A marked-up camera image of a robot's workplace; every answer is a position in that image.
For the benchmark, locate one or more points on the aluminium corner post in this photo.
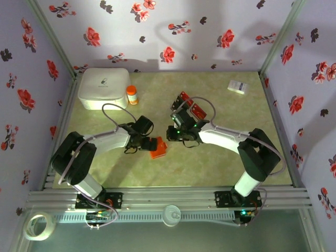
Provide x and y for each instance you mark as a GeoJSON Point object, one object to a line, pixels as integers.
{"type": "Point", "coordinates": [50, 39]}
{"type": "Point", "coordinates": [282, 36]}

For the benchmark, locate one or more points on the orange card holder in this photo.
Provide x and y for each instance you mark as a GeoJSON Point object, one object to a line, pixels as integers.
{"type": "Point", "coordinates": [160, 151]}

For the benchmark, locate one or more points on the small white box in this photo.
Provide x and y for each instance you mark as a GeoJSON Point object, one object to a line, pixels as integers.
{"type": "Point", "coordinates": [237, 86]}

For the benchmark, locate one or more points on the aluminium side rail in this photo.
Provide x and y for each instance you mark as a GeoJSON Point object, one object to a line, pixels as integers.
{"type": "Point", "coordinates": [275, 123]}
{"type": "Point", "coordinates": [68, 105]}

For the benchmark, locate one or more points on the orange pill bottle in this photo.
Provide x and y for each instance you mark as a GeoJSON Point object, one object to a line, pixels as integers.
{"type": "Point", "coordinates": [132, 94]}

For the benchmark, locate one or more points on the clear tape roll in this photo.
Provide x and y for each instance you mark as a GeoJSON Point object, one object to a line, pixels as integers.
{"type": "Point", "coordinates": [50, 223]}

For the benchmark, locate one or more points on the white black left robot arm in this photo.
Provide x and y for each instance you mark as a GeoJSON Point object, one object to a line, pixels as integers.
{"type": "Point", "coordinates": [73, 157]}

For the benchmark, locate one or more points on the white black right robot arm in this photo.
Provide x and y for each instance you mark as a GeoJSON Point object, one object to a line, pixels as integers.
{"type": "Point", "coordinates": [260, 155]}

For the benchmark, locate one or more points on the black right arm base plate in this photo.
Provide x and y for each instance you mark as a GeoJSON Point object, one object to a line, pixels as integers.
{"type": "Point", "coordinates": [223, 199]}

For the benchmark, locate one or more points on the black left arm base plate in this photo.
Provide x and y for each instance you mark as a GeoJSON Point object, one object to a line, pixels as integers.
{"type": "Point", "coordinates": [115, 200]}

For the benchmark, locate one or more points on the white medicine case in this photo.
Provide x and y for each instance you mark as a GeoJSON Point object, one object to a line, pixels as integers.
{"type": "Point", "coordinates": [102, 86]}

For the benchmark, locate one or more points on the red VIP card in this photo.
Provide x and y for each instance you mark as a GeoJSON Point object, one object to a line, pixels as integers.
{"type": "Point", "coordinates": [183, 94]}
{"type": "Point", "coordinates": [199, 111]}

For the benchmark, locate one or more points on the small controller circuit board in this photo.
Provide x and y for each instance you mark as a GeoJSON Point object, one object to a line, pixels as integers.
{"type": "Point", "coordinates": [245, 214]}
{"type": "Point", "coordinates": [97, 216]}

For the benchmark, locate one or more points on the red and black packets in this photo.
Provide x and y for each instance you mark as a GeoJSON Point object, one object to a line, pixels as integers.
{"type": "Point", "coordinates": [203, 115]}

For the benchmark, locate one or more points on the aluminium front rail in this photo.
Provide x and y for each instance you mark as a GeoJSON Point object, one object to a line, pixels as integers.
{"type": "Point", "coordinates": [168, 197]}

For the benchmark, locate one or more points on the black VIP card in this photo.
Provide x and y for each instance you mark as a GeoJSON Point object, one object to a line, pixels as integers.
{"type": "Point", "coordinates": [179, 100]}
{"type": "Point", "coordinates": [175, 105]}

